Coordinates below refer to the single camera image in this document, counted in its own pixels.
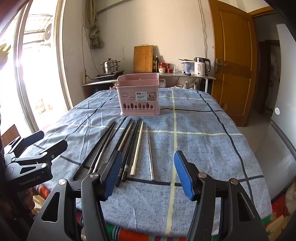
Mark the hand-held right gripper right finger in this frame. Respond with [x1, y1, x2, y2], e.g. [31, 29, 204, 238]
[174, 150, 270, 241]

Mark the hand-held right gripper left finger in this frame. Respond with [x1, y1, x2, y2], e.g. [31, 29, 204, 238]
[26, 150, 123, 241]

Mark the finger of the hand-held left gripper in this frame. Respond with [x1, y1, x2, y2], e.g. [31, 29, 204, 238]
[6, 140, 68, 176]
[2, 130, 45, 158]

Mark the pale wooden chopstick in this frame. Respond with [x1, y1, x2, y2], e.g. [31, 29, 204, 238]
[130, 121, 144, 175]

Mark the stainless steel chopstick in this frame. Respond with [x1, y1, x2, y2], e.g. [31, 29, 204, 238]
[147, 126, 155, 181]

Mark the pink plastic basket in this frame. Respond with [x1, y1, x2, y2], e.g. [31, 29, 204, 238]
[116, 74, 161, 116]

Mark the person's left hand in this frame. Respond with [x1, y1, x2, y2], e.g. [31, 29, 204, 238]
[22, 185, 37, 211]

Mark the blue checked tablecloth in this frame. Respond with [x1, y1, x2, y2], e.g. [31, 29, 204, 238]
[23, 88, 273, 237]

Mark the colourful striped cloth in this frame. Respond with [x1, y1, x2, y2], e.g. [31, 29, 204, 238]
[32, 183, 296, 241]

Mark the low metal shelf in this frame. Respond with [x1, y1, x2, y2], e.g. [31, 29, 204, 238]
[81, 79, 119, 98]

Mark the black induction cooker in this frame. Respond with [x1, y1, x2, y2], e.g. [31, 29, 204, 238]
[95, 72, 121, 80]

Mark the steel steamer pot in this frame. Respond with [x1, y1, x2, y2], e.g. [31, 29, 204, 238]
[100, 59, 121, 74]

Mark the metal shelf table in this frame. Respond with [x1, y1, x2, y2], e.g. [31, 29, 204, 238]
[133, 71, 216, 93]

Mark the clear plastic container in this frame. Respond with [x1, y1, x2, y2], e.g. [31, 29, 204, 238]
[183, 61, 195, 75]

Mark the white electric kettle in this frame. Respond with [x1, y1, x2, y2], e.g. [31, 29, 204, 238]
[194, 57, 211, 76]

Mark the wooden door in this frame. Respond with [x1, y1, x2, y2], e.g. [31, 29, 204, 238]
[208, 0, 255, 127]

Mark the grey refrigerator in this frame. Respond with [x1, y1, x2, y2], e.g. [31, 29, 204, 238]
[268, 23, 296, 200]

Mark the bamboo cutting board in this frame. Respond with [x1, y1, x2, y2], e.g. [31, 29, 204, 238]
[133, 45, 154, 73]

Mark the hanging beige cloth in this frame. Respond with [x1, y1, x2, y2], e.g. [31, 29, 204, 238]
[85, 0, 103, 49]

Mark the window frame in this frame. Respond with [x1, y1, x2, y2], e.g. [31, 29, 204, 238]
[13, 0, 75, 133]

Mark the metal door handle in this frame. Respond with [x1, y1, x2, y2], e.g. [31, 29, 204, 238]
[215, 58, 226, 73]

